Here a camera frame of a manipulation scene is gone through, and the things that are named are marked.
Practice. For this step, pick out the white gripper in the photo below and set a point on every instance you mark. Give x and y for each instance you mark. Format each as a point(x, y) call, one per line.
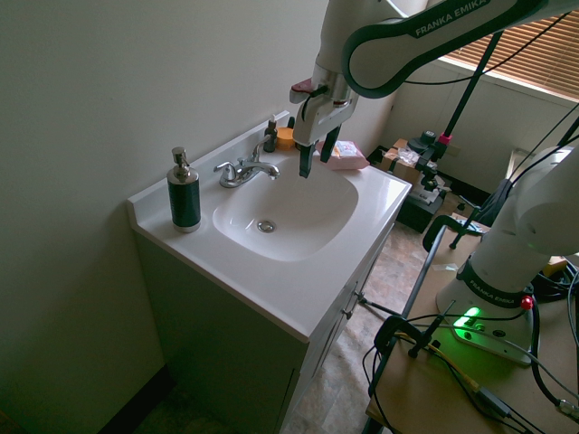
point(316, 122)

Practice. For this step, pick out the dark green sanitizer pump bottle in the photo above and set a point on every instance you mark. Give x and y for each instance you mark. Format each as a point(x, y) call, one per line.
point(184, 199)

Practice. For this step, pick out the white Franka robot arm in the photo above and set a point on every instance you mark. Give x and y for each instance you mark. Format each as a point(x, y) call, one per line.
point(506, 226)

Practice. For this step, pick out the pink wipes pack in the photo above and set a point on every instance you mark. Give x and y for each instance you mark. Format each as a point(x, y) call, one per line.
point(348, 156)

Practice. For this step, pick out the orange round container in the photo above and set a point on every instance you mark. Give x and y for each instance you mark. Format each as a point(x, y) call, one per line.
point(285, 138)

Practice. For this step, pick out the small dark dropper bottle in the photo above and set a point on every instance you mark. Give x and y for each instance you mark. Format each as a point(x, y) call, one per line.
point(270, 138)

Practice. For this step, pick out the brown cardboard box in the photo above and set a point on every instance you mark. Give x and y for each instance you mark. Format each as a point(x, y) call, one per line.
point(400, 169)

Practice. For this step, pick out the chrome sink drain stopper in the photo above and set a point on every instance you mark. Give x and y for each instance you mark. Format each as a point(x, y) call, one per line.
point(266, 225)

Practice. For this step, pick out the black C-clamp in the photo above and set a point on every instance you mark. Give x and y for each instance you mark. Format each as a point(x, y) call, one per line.
point(441, 226)
point(398, 327)

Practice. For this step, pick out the white sink vanity cabinet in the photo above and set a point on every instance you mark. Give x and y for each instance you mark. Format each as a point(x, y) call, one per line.
point(253, 289)

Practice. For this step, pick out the wooden window blinds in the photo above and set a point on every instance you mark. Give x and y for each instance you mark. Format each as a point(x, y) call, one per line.
point(534, 59)

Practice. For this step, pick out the red emergency stop button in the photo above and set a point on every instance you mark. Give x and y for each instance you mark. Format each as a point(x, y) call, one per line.
point(526, 303)

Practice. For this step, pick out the wooden robot mounting board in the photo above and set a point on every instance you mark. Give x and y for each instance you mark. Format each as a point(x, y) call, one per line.
point(443, 389)

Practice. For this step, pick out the red and white wrist camera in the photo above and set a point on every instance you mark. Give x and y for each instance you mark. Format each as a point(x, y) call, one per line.
point(302, 90)

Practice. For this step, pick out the black camera stand pole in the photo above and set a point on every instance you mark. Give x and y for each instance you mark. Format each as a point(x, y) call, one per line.
point(466, 95)

